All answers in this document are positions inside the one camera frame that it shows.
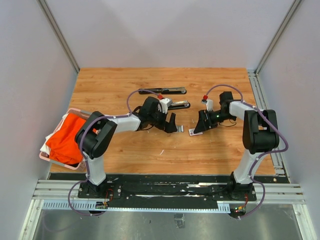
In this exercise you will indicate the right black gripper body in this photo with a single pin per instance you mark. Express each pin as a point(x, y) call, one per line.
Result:
point(212, 117)

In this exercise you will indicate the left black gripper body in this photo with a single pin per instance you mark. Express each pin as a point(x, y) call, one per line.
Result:
point(159, 121)

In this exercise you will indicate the staple box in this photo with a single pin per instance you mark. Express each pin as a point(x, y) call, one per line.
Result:
point(192, 132)

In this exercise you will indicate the black stapler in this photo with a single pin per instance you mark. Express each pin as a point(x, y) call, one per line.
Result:
point(163, 91)
point(179, 105)

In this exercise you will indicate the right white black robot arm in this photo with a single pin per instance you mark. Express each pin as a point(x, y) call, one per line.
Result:
point(259, 138)

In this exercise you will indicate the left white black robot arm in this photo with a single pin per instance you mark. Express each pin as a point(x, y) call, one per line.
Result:
point(95, 135)

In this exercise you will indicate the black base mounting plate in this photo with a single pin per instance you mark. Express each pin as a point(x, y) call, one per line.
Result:
point(167, 191)

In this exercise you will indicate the orange cloth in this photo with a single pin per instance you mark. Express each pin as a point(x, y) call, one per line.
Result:
point(64, 149)

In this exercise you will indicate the white cloth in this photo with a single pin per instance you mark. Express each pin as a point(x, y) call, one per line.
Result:
point(45, 148)

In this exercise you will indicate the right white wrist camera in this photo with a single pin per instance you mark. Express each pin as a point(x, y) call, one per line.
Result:
point(209, 104)

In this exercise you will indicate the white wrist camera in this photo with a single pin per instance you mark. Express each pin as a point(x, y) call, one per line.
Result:
point(164, 104)
point(209, 104)

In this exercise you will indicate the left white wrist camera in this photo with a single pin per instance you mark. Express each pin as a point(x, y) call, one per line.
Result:
point(164, 104)

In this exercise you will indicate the grey cable duct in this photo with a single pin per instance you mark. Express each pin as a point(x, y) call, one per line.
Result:
point(222, 208)

